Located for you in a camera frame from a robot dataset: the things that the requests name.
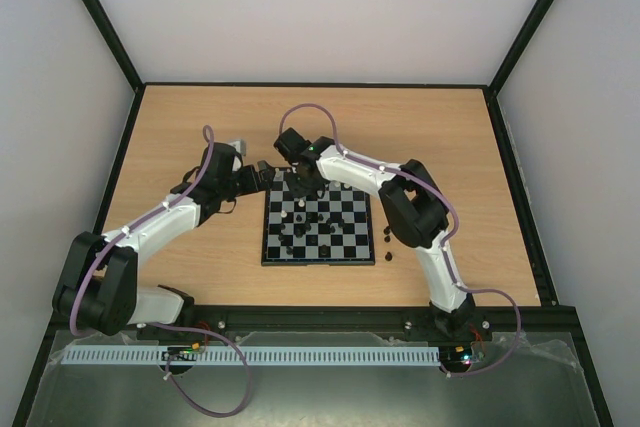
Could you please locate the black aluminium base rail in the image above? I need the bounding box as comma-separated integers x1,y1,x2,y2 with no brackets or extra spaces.
134,304,581,343

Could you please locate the black frame post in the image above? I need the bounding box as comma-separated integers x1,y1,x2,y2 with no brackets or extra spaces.
488,0,587,93
51,0,144,93

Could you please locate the black magnetic chess board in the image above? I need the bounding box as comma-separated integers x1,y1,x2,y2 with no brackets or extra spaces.
261,168,375,267

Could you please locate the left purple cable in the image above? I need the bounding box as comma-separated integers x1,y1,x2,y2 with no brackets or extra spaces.
67,123,254,416

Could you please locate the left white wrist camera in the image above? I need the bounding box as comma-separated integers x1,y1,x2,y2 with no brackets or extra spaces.
227,138,247,157

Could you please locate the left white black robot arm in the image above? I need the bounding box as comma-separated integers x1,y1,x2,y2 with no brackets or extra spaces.
52,143,276,336

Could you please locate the black frame post left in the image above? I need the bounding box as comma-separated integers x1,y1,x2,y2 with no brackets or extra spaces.
51,0,144,93

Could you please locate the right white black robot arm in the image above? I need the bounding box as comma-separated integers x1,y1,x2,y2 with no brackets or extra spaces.
274,128,475,339

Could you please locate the black frame post right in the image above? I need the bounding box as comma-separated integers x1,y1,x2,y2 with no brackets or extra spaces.
488,0,587,93

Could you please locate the light blue slotted cable duct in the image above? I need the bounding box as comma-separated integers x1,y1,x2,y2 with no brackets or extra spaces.
61,345,440,367

